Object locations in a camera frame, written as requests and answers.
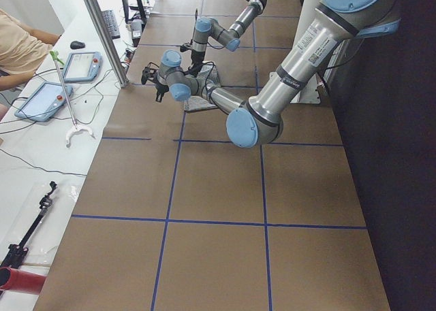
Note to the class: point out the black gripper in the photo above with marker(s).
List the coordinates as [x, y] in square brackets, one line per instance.
[196, 57]
[160, 86]

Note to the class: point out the navy white striped polo shirt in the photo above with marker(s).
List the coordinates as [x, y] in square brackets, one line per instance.
[208, 75]

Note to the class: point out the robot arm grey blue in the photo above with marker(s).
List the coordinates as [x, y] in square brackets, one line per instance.
[257, 120]
[229, 37]

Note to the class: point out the black keyboard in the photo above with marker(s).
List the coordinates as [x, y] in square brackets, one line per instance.
[109, 19]

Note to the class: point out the blue teach pendant far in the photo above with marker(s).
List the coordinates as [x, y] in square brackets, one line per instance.
[82, 67]

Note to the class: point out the blue teach pendant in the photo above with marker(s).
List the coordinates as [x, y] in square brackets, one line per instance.
[82, 67]
[43, 103]

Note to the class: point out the black computer mouse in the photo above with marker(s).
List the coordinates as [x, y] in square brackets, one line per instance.
[75, 45]

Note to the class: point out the blue teach pendant near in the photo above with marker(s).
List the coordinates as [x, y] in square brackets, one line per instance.
[43, 103]

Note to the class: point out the brown table cover mat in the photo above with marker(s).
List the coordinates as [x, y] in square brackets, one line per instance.
[173, 216]

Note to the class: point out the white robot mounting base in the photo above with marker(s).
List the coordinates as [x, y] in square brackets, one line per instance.
[309, 95]

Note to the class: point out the person in beige shirt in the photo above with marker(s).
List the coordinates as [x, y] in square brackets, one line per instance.
[23, 49]

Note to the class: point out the black tripod stick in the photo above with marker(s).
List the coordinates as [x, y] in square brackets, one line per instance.
[17, 252]

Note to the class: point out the red fire extinguisher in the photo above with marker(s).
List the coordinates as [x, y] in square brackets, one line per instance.
[20, 281]

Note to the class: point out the aluminium extrusion post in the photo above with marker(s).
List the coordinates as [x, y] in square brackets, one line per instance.
[100, 26]

